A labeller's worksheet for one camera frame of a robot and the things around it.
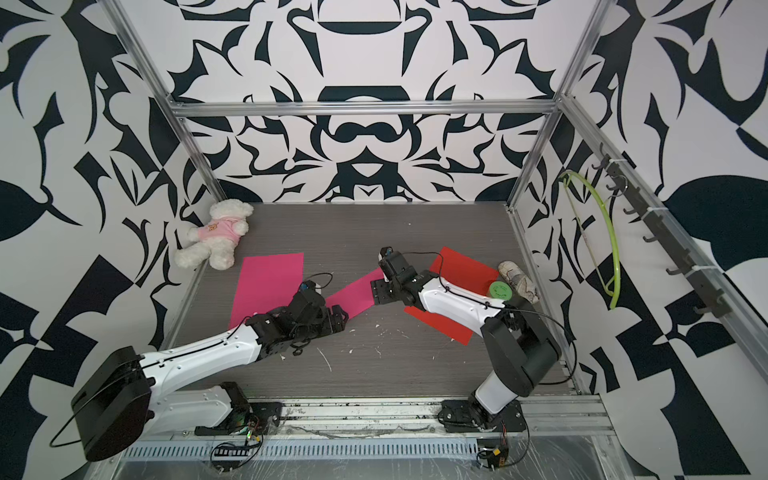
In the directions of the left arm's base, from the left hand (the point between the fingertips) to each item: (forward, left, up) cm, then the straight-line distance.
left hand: (338, 314), depth 84 cm
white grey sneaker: (+11, -56, -4) cm, 57 cm away
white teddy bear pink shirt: (+28, +42, 0) cm, 50 cm away
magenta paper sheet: (+9, -5, -6) cm, 12 cm away
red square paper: (+15, -40, -6) cm, 43 cm away
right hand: (+9, -12, +1) cm, 15 cm away
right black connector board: (-33, -38, -10) cm, 52 cm away
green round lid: (+7, -49, -3) cm, 49 cm away
